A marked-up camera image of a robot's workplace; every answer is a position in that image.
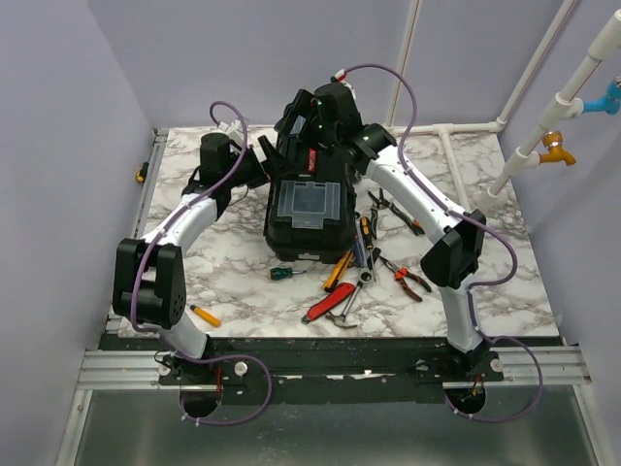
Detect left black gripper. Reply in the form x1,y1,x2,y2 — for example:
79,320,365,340
224,136,299,189

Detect black plastic toolbox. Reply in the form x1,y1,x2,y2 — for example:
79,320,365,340
263,120,355,264

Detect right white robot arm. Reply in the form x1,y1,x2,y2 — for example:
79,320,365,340
275,83,485,381

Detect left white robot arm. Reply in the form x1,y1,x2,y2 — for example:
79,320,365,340
113,121,295,383

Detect green stubby screwdriver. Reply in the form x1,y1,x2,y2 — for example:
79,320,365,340
269,267,305,281

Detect yellow utility knife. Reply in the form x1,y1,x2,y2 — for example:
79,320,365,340
323,250,354,293

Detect ratchet wrench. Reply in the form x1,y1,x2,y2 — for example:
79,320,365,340
359,248,381,283

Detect orange black pliers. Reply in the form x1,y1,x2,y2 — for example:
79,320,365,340
379,255,432,303

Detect steel claw hammer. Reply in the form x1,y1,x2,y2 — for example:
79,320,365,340
326,286,362,329

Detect orange pipe tap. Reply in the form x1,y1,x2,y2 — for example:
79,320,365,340
539,130,576,166

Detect blue pipe fitting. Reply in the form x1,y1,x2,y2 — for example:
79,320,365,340
582,76,621,116

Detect black yellow wire stripper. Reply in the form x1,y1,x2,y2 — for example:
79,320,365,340
368,188,425,239

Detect blue clear-handled screwdriver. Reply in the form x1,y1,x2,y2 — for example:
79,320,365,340
353,238,366,267

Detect orange handled screwdriver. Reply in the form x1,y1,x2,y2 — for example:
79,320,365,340
190,305,221,328

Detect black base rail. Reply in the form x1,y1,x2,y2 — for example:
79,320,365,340
99,336,564,410

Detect aluminium frame rail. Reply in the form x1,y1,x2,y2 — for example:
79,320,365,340
77,347,592,390

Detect white pvc pipe frame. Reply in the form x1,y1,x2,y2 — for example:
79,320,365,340
381,0,621,230

